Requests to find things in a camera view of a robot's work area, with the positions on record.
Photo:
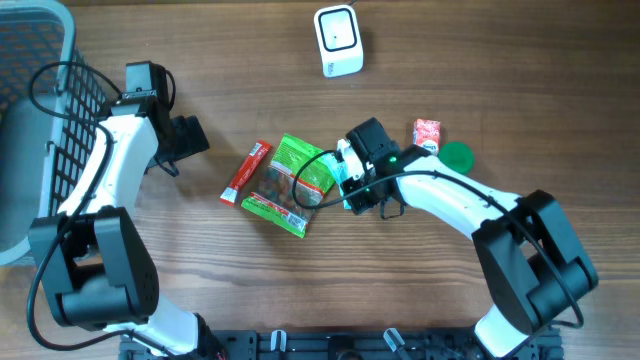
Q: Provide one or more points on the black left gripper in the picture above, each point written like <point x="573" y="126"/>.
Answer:
<point x="193" y="138"/>

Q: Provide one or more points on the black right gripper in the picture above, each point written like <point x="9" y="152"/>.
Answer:
<point x="360" y="204"/>

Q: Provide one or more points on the red small carton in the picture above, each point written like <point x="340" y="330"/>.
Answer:
<point x="427" y="134"/>

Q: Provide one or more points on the red stick sachet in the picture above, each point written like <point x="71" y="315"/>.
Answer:
<point x="230" y="195"/>

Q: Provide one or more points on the green candy bag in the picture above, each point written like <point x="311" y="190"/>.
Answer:
<point x="273" y="200"/>

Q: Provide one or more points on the mint wet wipes packet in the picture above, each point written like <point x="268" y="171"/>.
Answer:
<point x="337" y="170"/>

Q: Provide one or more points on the green-lidded jar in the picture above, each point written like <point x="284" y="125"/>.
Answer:
<point x="458" y="156"/>

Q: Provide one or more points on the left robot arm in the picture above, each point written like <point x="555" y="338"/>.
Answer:
<point x="95" y="279"/>

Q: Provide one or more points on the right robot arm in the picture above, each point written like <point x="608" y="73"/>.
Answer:
<point x="533" y="262"/>

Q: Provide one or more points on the white barcode scanner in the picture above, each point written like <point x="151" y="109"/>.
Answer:
<point x="339" y="40"/>

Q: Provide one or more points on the grey plastic mesh basket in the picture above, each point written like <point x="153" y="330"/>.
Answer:
<point x="48" y="102"/>

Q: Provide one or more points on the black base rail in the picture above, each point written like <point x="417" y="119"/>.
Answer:
<point x="430" y="344"/>

